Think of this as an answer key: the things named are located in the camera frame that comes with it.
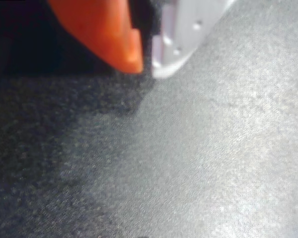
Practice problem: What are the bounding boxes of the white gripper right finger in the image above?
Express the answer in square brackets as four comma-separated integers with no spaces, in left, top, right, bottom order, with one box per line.
[150,0,236,79]

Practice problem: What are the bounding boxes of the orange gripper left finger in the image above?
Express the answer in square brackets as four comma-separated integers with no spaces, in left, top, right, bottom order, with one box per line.
[47,0,144,74]

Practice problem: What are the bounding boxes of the dark grey desk mat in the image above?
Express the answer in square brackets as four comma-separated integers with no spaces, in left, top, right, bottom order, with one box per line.
[0,0,298,238]

